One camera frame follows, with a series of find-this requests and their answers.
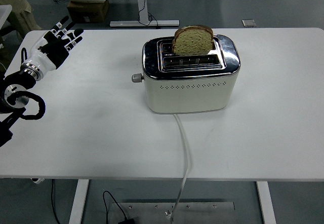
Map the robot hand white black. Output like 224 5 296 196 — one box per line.
24 15 85 72

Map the cream and chrome toaster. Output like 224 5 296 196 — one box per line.
141 33 241 115

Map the brown cardboard box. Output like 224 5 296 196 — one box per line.
67 0 109 23

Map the white side table edge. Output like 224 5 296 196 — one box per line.
0 5 13 30

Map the white T-shaped table stand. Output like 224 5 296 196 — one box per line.
110 0 180 28

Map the brown bread slice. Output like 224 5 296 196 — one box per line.
172 25 215 57

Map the white table leg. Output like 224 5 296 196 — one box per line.
255 181 277 224
68 179 90 224

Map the black cable on stand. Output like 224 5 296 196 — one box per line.
138 0 161 29

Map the thin black hanging cable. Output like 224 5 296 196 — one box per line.
51 179 61 224

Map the black adapter cable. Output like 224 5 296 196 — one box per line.
102 191 128 221

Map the white toaster power cable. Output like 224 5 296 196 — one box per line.
170 114 193 222

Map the grey metal base plate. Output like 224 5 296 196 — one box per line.
108 201 235 224

